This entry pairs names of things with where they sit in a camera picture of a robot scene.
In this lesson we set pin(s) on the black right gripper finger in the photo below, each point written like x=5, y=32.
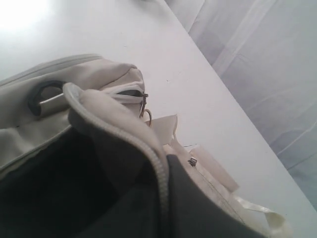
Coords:
x=193, y=215

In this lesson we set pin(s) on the cream canvas duffel bag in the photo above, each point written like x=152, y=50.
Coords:
x=77, y=159

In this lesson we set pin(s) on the white curtain backdrop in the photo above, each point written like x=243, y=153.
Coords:
x=265, y=52

